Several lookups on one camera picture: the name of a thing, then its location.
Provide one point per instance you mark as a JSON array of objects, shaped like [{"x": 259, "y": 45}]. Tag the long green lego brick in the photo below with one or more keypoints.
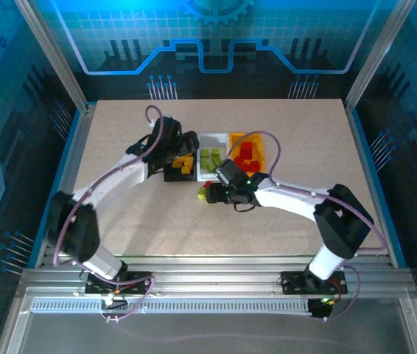
[{"x": 200, "y": 194}]

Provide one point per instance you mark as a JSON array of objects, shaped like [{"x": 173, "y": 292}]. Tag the black electronics box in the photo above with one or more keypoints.
[{"x": 321, "y": 309}]

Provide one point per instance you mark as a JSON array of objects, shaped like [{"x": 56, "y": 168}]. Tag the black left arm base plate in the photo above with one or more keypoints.
[{"x": 136, "y": 282}]

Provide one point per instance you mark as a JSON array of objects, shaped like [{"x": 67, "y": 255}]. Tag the aluminium front rail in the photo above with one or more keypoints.
[{"x": 212, "y": 276}]

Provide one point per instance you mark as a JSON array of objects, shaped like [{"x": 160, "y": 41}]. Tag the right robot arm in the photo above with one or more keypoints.
[{"x": 289, "y": 199}]

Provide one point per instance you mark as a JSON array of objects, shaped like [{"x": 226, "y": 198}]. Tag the yellow plastic bin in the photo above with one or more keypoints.
[{"x": 236, "y": 142}]

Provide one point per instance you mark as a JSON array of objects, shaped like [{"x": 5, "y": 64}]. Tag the transparent side panel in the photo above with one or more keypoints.
[
  {"x": 2, "y": 110},
  {"x": 415, "y": 110}
]

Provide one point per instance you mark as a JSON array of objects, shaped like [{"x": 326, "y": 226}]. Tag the blue table edge strip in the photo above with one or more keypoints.
[
  {"x": 58, "y": 184},
  {"x": 375, "y": 184}
]

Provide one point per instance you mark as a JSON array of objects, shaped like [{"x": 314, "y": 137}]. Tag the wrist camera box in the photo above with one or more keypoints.
[
  {"x": 166, "y": 129},
  {"x": 227, "y": 171}
]

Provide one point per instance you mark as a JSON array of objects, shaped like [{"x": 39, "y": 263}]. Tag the transparent back panel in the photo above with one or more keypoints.
[{"x": 212, "y": 22}]

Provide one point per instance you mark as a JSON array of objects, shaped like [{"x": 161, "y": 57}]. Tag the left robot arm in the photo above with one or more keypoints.
[{"x": 112, "y": 180}]

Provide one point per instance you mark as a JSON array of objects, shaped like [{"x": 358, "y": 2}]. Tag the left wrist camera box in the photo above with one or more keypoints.
[{"x": 166, "y": 129}]

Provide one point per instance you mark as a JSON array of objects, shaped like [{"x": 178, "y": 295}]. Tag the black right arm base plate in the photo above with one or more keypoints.
[{"x": 293, "y": 283}]

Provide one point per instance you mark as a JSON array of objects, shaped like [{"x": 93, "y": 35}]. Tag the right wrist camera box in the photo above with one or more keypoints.
[{"x": 227, "y": 171}]

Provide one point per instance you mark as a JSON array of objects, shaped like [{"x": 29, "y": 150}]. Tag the black plastic bin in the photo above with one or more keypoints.
[{"x": 179, "y": 177}]

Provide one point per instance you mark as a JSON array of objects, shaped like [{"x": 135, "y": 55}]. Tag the aluminium frame post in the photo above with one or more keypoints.
[
  {"x": 52, "y": 55},
  {"x": 378, "y": 51}
]

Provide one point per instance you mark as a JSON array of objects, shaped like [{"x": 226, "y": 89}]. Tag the white plastic bin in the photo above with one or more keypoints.
[{"x": 216, "y": 139}]

